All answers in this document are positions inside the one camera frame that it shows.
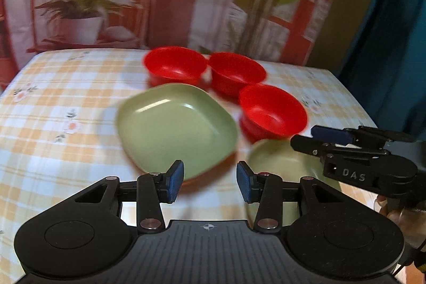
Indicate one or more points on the green square plate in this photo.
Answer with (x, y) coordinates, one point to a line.
(276, 157)
(173, 127)

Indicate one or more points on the blue curtain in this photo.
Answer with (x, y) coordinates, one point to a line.
(392, 37)

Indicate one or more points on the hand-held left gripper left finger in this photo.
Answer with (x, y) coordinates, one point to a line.
(175, 181)

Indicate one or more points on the person's right hand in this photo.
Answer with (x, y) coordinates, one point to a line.
(411, 225)

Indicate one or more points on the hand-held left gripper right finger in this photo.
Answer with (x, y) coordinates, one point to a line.
(245, 185)

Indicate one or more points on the red plastic bowl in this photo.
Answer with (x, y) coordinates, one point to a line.
(237, 71)
(270, 111)
(173, 66)

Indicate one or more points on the checked floral tablecloth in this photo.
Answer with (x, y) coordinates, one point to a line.
(66, 97)

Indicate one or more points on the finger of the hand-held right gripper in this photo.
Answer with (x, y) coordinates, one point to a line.
(332, 135)
(308, 145)

